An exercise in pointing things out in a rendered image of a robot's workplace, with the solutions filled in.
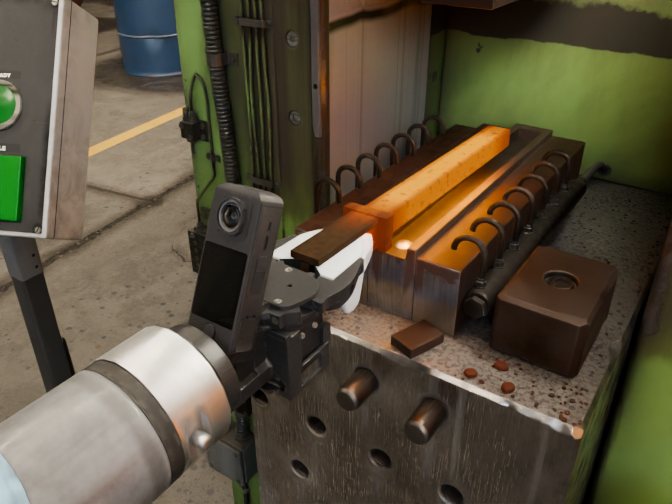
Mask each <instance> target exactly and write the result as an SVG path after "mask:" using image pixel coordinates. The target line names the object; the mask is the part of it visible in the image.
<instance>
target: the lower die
mask: <svg viewBox="0 0 672 504"><path fill-rule="evenodd" d="M488 126H489V124H484V123H483V124H481V125H480V126H479V127H477V128H473V127H468V126H463V125H458V124H455V125H454V126H452V127H451V128H449V129H447V130H446V131H445V134H444V135H441V134H440V135H438V136H436V137H435V138H433V139H432V140H431V144H429V145H426V144H424V145H422V146H421V147H419V148H418V149H416V155H414V156H411V153H410V154H408V155H407V156H405V157H404V158H402V159H401V160H400V163H399V164H396V165H394V164H395V163H394V164H393V165H391V166H390V167H388V168H387V169H385V170H383V171H382V177H380V178H377V175H376V176H374V177H373V178H371V179H369V180H368V181H366V182H365V183H363V188H360V189H357V188H355V189H354V190H352V191H351V192H349V193H348V194H346V195H344V196H343V197H342V203H340V204H336V201H335V202H333V203H332V204H330V205H329V206H327V207H326V208H324V209H323V210H321V211H319V212H318V213H316V214H315V215H313V216H312V217H310V218H309V219H307V220H305V221H304V222H302V223H301V224H299V225H298V226H296V227H295V235H297V236H299V235H300V234H303V233H307V232H310V231H315V230H321V229H324V228H326V227H327V226H329V225H330V224H332V223H334V222H335V221H337V220H338V219H340V218H341V217H343V207H344V206H345V205H347V204H348V203H350V202H353V203H357V204H360V205H364V206H366V205H367V204H369V203H370V202H372V201H373V200H375V199H376V198H378V197H380V196H381V195H383V194H384V193H386V192H387V191H389V190H390V189H392V188H393V187H395V186H397V185H398V184H400V183H401V182H403V181H404V180H406V179H407V178H409V177H410V176H412V175H414V174H415V173H417V172H418V171H420V170H421V169H423V168H424V167H426V166H427V165H429V164H431V163H432V162H434V161H435V160H437V159H438V158H440V157H441V156H443V155H444V154H446V153H448V152H449V151H451V150H452V149H454V148H455V147H457V146H458V145H460V144H461V143H463V142H465V141H466V140H468V139H469V138H471V137H472V136H474V135H475V134H477V133H478V132H480V131H482V130H483V129H485V128H486V127H488ZM490 126H495V125H490ZM495 127H500V126H495ZM500 128H505V127H500ZM518 128H520V129H525V130H530V131H535V132H541V134H540V135H538V136H537V137H536V138H535V139H534V140H533V141H531V142H530V143H529V144H528V145H527V146H526V147H524V148H523V149H522V150H521V151H520V152H519V153H517V154H516V155H515V156H514V157H513V158H512V159H510V160H509V161H508V162H507V163H506V164H505V165H503V166H502V167H501V168H500V169H499V170H498V171H496V172H495V173H494V174H493V175H492V176H491V177H489V178H488V179H487V180H486V181H485V182H484V183H482V184H481V185H480V186H479V187H478V188H477V189H475V190H474V191H473V192H472V193H471V194H470V195H468V196H467V197H466V198H465V199H464V200H463V201H461V202H460V203H459V204H458V205H457V206H456V207H454V208H453V209H452V210H451V211H450V212H449V213H447V214H446V215H445V216H444V217H443V218H442V219H440V220H439V221H438V222H437V223H436V224H435V225H433V226H432V227H431V228H430V229H429V230H428V231H426V232H425V233H424V234H423V235H422V236H421V237H419V238H418V239H417V240H416V241H415V242H414V243H412V244H411V245H410V246H409V247H408V248H407V253H406V258H405V259H403V258H400V257H397V256H394V255H391V254H388V253H384V252H381V251H378V250H374V251H372V255H371V258H370V261H369V263H368V265H367V267H366V269H365V271H364V276H363V282H362V288H361V292H362V296H360V299H359V301H362V302H364V303H368V304H370V305H373V306H376V307H378V308H381V309H383V310H386V311H389V312H391V313H394V314H397V315H399V316H402V317H404V318H407V319H410V320H413V321H415V322H419V321H421V320H423V319H425V320H426V321H428V322H429V323H430V324H432V325H433V326H435V327H436V328H438V329H439V330H441V331H442V332H444V333H447V334H449V335H452V336H454V335H455V334H456V333H457V331H458V330H459V329H460V328H461V327H462V325H463V324H464V323H465V322H466V321H467V319H468V318H469V317H470V316H469V315H467V314H465V311H464V304H463V302H464V301H465V297H466V295H467V294H468V293H469V292H470V290H471V289H472V288H473V286H474V285H475V281H476V278H477V277H478V276H479V269H480V262H481V251H480V249H479V247H478V246H477V245H476V244H474V243H473V242H470V241H462V242H460V243H459V245H458V247H457V250H452V249H451V244H452V242H453V240H454V239H455V238H456V237H457V236H459V235H462V234H470V235H473V236H476V237H477V238H479V239H480V240H482V241H483V243H484V244H485V246H486V248H487V250H488V260H487V268H486V272H487V271H488V270H489V269H490V267H491V266H492V265H493V259H495V257H496V254H497V247H498V241H499V233H498V231H497V229H496V228H495V227H494V226H493V225H491V224H488V223H481V224H479V225H478V226H477V228H476V231H475V232H472V231H470V230H469V229H470V226H471V223H472V222H473V221H474V220H475V219H477V218H479V217H491V218H494V219H495V220H497V221H498V222H499V223H500V224H501V225H502V226H503V228H504V230H505V235H506V236H505V244H504V250H503V253H504V252H505V251H506V249H507V248H508V247H509V241H511V239H512V236H513V230H514V224H515V216H514V214H513V212H512V211H511V210H510V209H508V208H506V207H497V208H496V209H495V210H494V211H493V215H488V214H487V210H488V208H489V206H490V205H491V204H492V203H494V202H496V201H505V200H503V199H502V197H503V194H504V192H505V191H506V190H507V189H508V188H510V187H513V186H517V181H518V179H519V178H520V177H521V176H522V175H524V174H526V173H529V172H530V169H531V167H532V166H533V165H534V164H535V163H536V162H539V161H542V158H543V156H544V154H545V153H547V152H548V151H550V150H555V149H557V150H562V151H564V152H566V153H567V154H568V155H569V156H570V158H571V161H572V167H571V172H570V177H569V180H571V179H578V176H579V171H580V167H581V162H582V157H583V152H584V147H585V142H583V141H577V140H572V139H567V138H562V137H557V136H552V132H553V130H549V129H544V128H539V127H534V126H528V125H523V124H518V123H517V124H515V125H514V126H513V127H511V128H505V129H510V130H511V132H510V135H511V134H512V133H513V132H514V131H516V130H517V129H518ZM547 161H549V162H552V163H554V164H555V165H556V166H557V167H558V168H559V170H560V174H561V179H560V184H559V189H558V191H559V190H560V185H562V183H563V181H564V176H565V171H566V165H567V164H566V160H565V159H564V158H563V157H562V156H560V155H551V156H550V157H549V158H548V159H547ZM535 173H536V174H539V175H541V176H542V177H543V178H544V179H545V180H546V181H547V183H548V186H549V192H548V197H547V203H548V202H549V197H551V195H552V192H553V186H554V181H555V173H554V171H553V170H552V169H551V168H550V167H547V166H540V167H538V168H537V169H536V171H535ZM522 187H524V188H526V189H528V190H529V191H530V192H531V193H532V194H533V195H534V198H535V201H536V206H535V211H534V217H533V220H534V218H535V217H536V216H537V215H536V214H537V211H538V210H539V209H540V205H541V199H542V193H543V186H542V184H541V183H540V182H539V181H538V180H536V179H532V178H529V179H526V180H525V181H524V182H523V184H522ZM507 201H508V202H510V203H512V204H514V205H515V206H516V207H517V208H518V210H519V211H520V214H521V225H520V231H519V236H520V234H521V232H522V231H524V230H523V228H524V225H525V224H526V223H527V218H528V212H529V206H530V202H529V199H528V197H527V196H526V195H525V194H523V193H521V192H513V193H511V194H510V195H509V197H508V200H507ZM547 203H546V204H547Z"/></svg>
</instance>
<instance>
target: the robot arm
mask: <svg viewBox="0 0 672 504"><path fill-rule="evenodd" d="M283 207H284V203H283V200H282V199H281V198H280V197H279V196H278V195H276V194H274V193H272V192H268V191H265V190H261V189H257V188H253V187H250V186H246V185H240V184H234V183H223V184H220V185H218V186H216V188H215V191H214V196H213V201H212V206H211V211H210V216H209V221H208V226H207V231H206V236H205V241H204V246H203V251H202V256H201V261H200V266H199V270H198V275H197V280H196V285H195V290H194V295H193V300H192V305H191V310H190V315H189V320H188V325H187V324H177V325H175V326H173V327H172V328H170V329H166V328H162V327H158V326H150V327H145V328H144V329H142V330H141V331H139V332H137V333H136V334H134V335H133V336H131V337H130V338H128V339H127V340H125V341H124V342H122V343H121V344H119V345H117V346H116V347H114V348H113V349H111V350H110V351H108V352H107V353H105V354H104V355H102V356H100V357H99V358H97V359H96V360H94V361H93V362H92V363H91V364H90V365H89V366H88V367H86V368H84V369H83V370H81V371H80V372H78V373H77V374H75V375H74V376H72V377H71V378H69V379H67V380H66V381H64V382H63V383H61V384H60V385H58V386H57V387H55V388H54V389H52V390H51V391H49V392H48V393H46V394H44V395H43V396H41V397H40V398H38V399H37V400H35V401H34V402H32V403H31V404H29V405H28V406H26V407H25V408H23V409H21V410H20V411H18V412H17V413H15V414H14V415H12V416H11V417H9V418H8V419H6V420H4V421H3V422H1V423H0V504H151V503H152V502H153V501H155V500H156V499H157V498H158V497H159V496H160V495H161V494H162V493H163V492H165V491H166V490H167V489H168V488H169V487H170V486H171V485H172V484H173V483H174V482H175V481H176V480H177V479H178V478H180V477H181V475H182V474H183V473H184V472H185V471H186V470H187V469H188V468H189V467H190V466H191V465H192V464H194V463H195V462H196V461H197V460H198V459H199V458H200V457H201V456H202V455H204V454H205V453H206V452H207V451H208V450H209V449H210V448H211V447H212V446H214V445H215V444H216V443H217V442H218V441H219V440H220V439H221V438H222V437H224V436H225V435H226V434H227V433H228V432H229V431H230V430H231V429H232V428H233V427H232V420H231V413H232V412H233V411H234V410H236V409H237V408H238V407H239V406H240V405H241V404H242V403H244V402H245V401H246V400H247V399H248V398H249V397H250V396H252V395H253V394H254V393H255V392H256V391H257V390H258V389H260V390H262V391H264V392H266V393H268V394H269V395H270V394H271V393H277V394H279V395H281V396H282V397H284V398H286V399H288V400H290V401H291V400H292V399H293V398H294V397H295V396H296V395H297V394H298V393H299V392H300V391H301V390H302V389H303V388H305V387H306V386H307V385H308V384H309V383H310V382H311V381H312V380H313V379H314V378H315V377H316V376H317V375H318V374H319V373H320V372H322V371H323V370H324V369H325V368H326V367H327V366H328V365H329V364H330V343H331V330H330V322H327V321H325V320H323V313H324V312H325V311H330V310H335V309H338V308H340V307H341V308H342V310H343V311H344V313H350V312H352V311H353V310H354V309H355V308H356V306H357V304H358V302H359V299H360V294H361V288H362V282H363V276H364V271H365V269H366V267H367V265H368V263H369V261H370V258H371V255H372V251H373V239H372V235H371V234H367V233H365V234H364V235H363V236H361V237H360V238H358V239H357V240H356V241H354V242H353V243H351V244H350V245H348V246H347V247H346V248H344V249H343V250H341V251H340V252H339V253H337V254H336V255H334V256H333V257H332V258H330V259H329V260H327V261H326V262H324V263H323V264H322V265H320V266H319V267H318V266H314V270H315V273H313V272H309V273H306V272H303V271H301V270H300V261H298V260H296V259H294V258H292V257H291V256H290V250H291V249H293V248H295V247H296V246H298V245H299V244H301V243H302V242H304V241H305V240H307V239H309V238H310V237H312V236H313V235H315V234H316V233H318V232H320V231H321V230H323V229H321V230H315V231H310V232H307V233H303V234H300V235H299V236H297V235H292V236H289V237H286V238H283V239H280V240H277V241H276V239H277V235H278V230H279V225H280V221H281V216H282V211H283ZM318 358H319V367H318V368H317V369H315V370H314V371H313V372H312V373H311V374H310V375H309V376H308V377H307V378H306V379H305V380H304V381H303V382H302V381H301V373H302V372H303V371H305V370H306V369H307V368H308V367H309V366H310V365H311V364H312V363H313V362H314V361H315V360H317V359H318ZM268 381H271V382H273V383H275V384H277V385H279V386H281V387H280V388H279V387H277V386H275V385H273V384H271V383H269V382H268ZM282 387H283V388H282ZM284 388H286V389H284Z"/></svg>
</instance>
